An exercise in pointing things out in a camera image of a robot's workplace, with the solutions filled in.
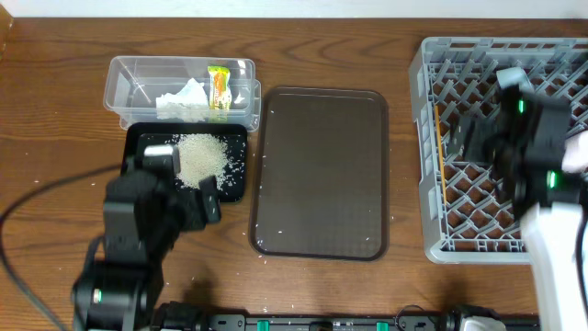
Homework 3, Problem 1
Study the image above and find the pile of rice grains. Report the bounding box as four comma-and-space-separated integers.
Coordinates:
170, 133, 244, 191

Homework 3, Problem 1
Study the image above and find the wooden chopstick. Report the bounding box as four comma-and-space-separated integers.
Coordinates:
434, 105, 447, 206

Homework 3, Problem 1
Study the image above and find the black rectangular tray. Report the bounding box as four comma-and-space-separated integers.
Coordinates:
123, 122, 247, 203

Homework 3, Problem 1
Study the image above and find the small light blue bowl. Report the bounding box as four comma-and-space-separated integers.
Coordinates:
496, 67, 534, 92

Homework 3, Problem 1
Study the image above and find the white tissue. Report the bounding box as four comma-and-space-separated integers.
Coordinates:
155, 78, 209, 122

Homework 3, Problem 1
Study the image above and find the white cup pink inside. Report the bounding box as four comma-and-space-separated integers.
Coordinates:
561, 131, 588, 173

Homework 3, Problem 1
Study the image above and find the orange green snack wrapper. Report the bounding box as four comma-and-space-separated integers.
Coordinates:
208, 65, 232, 123

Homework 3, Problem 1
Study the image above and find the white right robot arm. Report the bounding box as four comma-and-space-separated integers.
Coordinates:
449, 86, 587, 330

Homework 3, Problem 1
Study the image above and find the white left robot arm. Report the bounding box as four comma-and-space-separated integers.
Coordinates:
72, 155, 221, 330

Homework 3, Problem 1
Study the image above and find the grey dishwasher rack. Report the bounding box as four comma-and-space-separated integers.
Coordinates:
409, 37, 587, 264

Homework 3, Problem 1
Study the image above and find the clear plastic waste bin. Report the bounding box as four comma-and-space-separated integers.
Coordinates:
104, 56, 262, 131

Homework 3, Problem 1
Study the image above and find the brown serving tray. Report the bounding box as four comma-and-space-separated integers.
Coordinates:
249, 86, 390, 262

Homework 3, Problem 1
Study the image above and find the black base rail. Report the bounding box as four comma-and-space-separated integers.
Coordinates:
151, 301, 543, 331

